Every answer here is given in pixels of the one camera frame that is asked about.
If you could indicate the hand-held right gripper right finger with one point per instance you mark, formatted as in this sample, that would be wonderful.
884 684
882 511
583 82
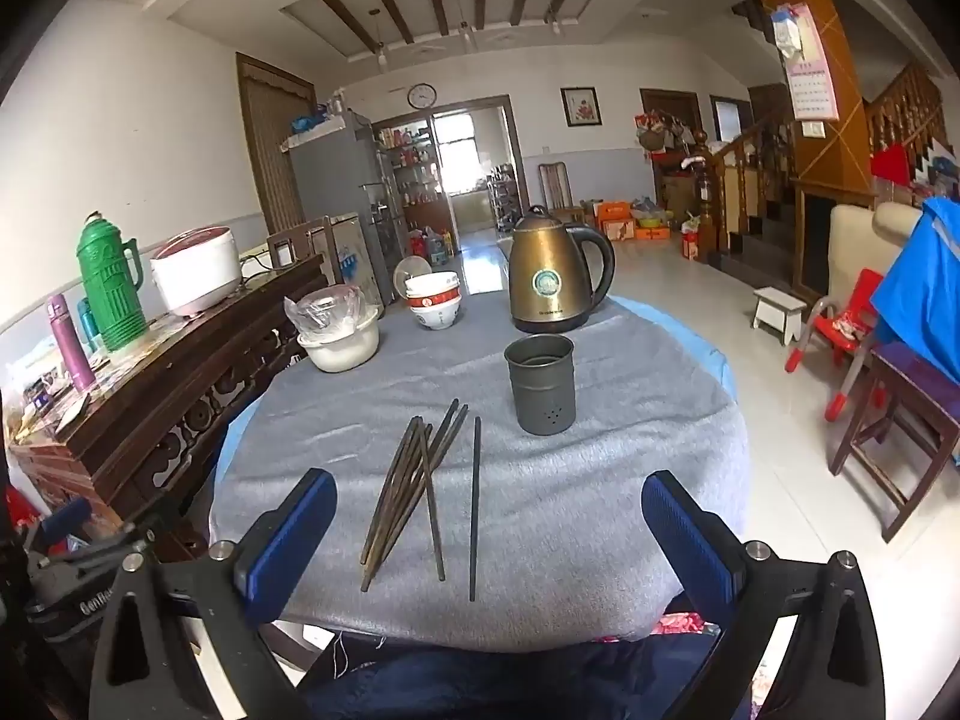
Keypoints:
690 540

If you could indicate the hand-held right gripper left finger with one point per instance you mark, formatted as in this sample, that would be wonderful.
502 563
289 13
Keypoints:
289 544

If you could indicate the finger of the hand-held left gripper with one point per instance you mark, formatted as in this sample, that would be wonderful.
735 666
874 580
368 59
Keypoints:
66 519

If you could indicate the bunch of dark chopsticks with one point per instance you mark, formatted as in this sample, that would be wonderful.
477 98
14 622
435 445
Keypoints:
409 495

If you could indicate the grey metal chopstick holder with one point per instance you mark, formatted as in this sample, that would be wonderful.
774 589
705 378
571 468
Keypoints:
538 382

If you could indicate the grey tablecloth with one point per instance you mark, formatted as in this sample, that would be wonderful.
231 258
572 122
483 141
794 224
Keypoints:
562 502

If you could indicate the dark carved wooden sideboard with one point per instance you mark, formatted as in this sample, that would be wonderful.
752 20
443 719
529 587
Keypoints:
150 409

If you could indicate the pink water bottle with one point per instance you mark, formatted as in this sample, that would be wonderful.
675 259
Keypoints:
71 345

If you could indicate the teal bottle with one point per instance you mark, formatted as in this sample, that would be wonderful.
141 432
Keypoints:
88 324

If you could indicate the white ceramic basin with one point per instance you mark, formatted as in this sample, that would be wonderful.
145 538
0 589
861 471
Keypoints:
341 351

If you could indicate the green thermos flask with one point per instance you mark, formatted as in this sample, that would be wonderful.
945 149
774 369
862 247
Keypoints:
112 292

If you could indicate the clear plastic bag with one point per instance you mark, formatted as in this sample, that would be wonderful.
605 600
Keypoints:
322 309

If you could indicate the person's dark blue clothing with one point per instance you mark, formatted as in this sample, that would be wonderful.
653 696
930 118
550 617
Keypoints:
487 682

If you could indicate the small white stool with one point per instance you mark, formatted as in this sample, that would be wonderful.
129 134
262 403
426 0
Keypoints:
778 309

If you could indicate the red plastic child chair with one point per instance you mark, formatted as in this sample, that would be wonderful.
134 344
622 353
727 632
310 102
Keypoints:
847 334

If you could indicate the brown wooden chair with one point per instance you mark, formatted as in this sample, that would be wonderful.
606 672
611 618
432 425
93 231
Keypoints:
900 382

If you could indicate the white bowl red emblem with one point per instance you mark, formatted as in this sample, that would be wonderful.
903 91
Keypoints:
435 315

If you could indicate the white rice cooker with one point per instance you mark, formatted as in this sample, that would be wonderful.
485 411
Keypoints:
196 270

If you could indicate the small white freezer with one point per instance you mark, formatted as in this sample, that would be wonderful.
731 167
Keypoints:
346 251

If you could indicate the white floor fan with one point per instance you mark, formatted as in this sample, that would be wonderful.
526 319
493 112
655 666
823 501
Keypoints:
412 271

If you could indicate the dark wooden chair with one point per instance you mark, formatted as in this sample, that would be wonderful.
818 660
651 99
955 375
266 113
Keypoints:
289 244

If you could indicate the gold electric kettle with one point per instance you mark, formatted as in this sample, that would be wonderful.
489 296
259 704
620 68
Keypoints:
559 270

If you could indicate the orange cardboard box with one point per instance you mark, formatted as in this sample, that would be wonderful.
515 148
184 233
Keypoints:
619 223

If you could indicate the beige sofa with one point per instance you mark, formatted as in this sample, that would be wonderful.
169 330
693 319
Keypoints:
855 247

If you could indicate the blue plastic sheet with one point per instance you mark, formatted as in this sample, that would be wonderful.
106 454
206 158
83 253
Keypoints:
922 292

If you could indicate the wooden staircase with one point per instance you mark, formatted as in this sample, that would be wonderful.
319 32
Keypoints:
739 176

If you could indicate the wooden dining chair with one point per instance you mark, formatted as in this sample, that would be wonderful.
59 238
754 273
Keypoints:
559 191

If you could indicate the grey refrigerator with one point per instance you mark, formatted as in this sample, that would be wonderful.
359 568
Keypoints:
337 165

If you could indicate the brown wooden door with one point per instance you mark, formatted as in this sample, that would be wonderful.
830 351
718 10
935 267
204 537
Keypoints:
274 157

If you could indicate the glass shelf with bottles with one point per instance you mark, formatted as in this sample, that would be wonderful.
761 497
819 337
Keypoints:
406 165

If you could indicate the orange wooden pillar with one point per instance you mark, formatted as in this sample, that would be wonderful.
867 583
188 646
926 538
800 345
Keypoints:
825 161

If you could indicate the framed wall picture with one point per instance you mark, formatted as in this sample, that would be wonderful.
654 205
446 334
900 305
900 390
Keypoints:
580 106

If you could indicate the round wall clock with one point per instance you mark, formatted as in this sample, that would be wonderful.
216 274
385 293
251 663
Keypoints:
421 95

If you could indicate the pink wall calendar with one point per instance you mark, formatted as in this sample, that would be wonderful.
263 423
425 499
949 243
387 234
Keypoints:
811 75

